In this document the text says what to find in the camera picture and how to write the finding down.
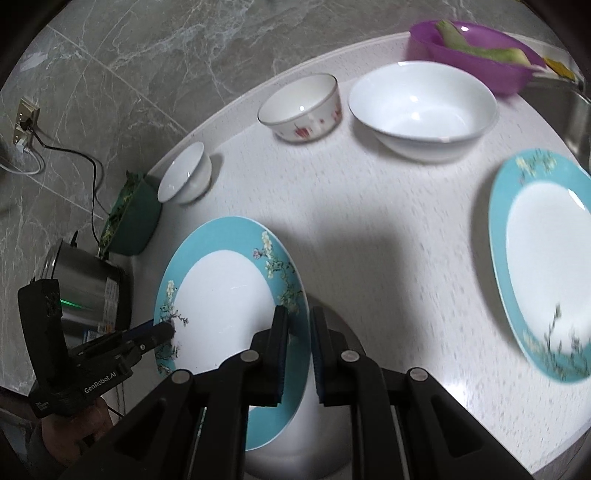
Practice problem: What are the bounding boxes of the leafy green vegetables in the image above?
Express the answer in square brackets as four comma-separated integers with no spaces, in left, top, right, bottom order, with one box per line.
[102,173,139,246]

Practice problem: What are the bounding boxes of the purple plastic bowl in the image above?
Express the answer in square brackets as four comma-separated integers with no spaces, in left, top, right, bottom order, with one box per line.
[409,19,548,97]

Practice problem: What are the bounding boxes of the white power cable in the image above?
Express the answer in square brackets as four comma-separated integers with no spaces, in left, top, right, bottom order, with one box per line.
[0,138,47,176]

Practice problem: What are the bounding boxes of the teal rim floral plate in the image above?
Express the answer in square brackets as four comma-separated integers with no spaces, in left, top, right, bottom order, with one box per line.
[154,217,311,452]
[488,148,591,384]

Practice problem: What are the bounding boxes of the stainless steel sink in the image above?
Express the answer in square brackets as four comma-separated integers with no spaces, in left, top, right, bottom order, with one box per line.
[517,74,591,172]

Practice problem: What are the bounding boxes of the white bowl with red flowers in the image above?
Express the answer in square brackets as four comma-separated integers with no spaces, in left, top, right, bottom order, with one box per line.
[257,73,342,143]

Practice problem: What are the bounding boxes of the green plastic basin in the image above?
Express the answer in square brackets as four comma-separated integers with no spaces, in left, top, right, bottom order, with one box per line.
[99,171,162,256]

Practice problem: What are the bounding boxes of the person's left forearm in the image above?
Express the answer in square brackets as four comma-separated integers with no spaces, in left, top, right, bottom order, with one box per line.
[0,388,61,480]

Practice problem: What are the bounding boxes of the wall power socket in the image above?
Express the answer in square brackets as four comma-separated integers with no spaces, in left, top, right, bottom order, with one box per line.
[11,98,40,155]

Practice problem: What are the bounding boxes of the small white bowl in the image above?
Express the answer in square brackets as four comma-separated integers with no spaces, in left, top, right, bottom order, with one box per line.
[157,141,213,205]

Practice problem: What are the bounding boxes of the yellow cloth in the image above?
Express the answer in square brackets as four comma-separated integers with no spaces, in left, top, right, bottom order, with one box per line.
[542,56,578,81]

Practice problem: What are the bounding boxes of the person's left hand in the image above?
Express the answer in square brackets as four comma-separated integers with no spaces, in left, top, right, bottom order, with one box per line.
[41,399,114,462]

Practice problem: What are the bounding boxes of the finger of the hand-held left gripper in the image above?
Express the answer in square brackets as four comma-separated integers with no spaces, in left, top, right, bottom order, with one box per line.
[124,320,175,355]

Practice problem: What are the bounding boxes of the stainless steel cooker pot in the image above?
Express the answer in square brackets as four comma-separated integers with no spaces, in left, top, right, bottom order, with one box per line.
[41,239,134,343]

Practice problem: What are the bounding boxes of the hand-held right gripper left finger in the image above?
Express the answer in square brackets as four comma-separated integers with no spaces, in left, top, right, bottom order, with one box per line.
[58,305,291,480]

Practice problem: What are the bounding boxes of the green vegetable stalk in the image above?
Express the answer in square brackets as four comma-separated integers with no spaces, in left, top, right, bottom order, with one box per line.
[466,45,540,69]
[436,19,474,52]

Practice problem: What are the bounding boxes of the large white bowl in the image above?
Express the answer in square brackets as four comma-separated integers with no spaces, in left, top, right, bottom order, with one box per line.
[348,61,498,163]

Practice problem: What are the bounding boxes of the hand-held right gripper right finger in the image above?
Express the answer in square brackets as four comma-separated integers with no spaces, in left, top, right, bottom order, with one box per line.
[310,305,536,480]

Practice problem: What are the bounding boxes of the black power cable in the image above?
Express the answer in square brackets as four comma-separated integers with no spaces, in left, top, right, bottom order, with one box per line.
[25,121,109,247]

